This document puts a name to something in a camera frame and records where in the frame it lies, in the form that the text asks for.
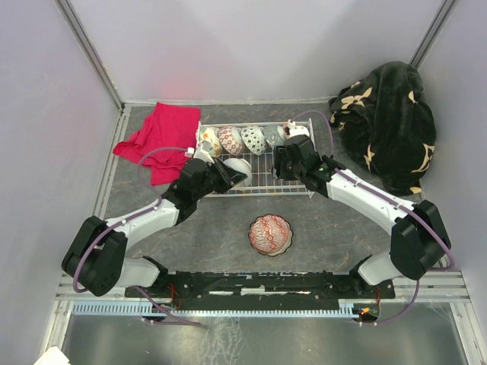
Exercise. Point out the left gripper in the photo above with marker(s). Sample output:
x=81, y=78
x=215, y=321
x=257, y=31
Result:
x=233, y=177

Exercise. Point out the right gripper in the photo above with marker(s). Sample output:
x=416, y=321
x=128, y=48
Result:
x=279, y=159

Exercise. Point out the grey hexagon pattern bowl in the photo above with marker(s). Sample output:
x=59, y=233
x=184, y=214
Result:
x=274, y=135

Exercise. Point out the red rimmed bowl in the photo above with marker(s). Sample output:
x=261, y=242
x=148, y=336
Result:
x=254, y=139

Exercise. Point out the blue triangle pattern bowl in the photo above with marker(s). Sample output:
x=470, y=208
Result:
x=231, y=140

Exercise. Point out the floral orange green bowl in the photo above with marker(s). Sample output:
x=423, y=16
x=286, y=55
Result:
x=208, y=135

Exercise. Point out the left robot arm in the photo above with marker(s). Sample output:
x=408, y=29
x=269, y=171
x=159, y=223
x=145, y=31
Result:
x=96, y=259

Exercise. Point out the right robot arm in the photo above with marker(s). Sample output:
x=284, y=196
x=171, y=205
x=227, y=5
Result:
x=418, y=237

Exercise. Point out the red folded t-shirt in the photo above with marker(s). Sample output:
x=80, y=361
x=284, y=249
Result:
x=161, y=142

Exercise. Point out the black floral blanket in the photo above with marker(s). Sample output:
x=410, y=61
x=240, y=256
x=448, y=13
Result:
x=385, y=126

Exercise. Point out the white paper corner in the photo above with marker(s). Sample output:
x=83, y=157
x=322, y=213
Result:
x=53, y=356

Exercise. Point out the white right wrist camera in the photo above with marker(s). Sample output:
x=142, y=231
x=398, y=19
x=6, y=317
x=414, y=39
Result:
x=289, y=125

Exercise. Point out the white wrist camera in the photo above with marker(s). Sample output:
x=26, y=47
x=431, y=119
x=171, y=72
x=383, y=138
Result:
x=202, y=152
x=289, y=125

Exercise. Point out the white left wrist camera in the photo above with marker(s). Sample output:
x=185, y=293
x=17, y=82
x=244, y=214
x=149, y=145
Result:
x=202, y=152

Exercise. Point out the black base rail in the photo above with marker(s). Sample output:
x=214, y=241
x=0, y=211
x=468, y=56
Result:
x=212, y=291

